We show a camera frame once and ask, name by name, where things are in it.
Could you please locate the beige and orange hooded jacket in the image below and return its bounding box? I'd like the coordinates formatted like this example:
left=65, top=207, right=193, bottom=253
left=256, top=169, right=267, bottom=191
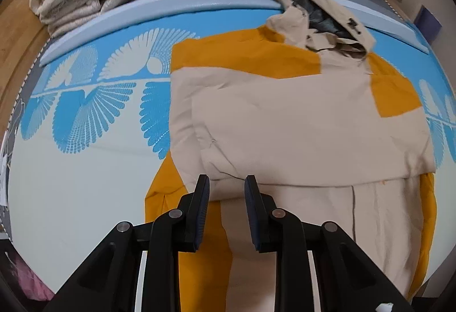
left=144, top=0, right=437, bottom=311

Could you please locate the blue and white bed sheet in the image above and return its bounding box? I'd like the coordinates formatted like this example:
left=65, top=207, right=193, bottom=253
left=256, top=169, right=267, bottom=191
left=9, top=9, right=455, bottom=292

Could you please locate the purple rolled mat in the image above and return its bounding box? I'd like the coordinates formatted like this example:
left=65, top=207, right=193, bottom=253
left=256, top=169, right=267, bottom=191
left=414, top=5, right=442, bottom=44

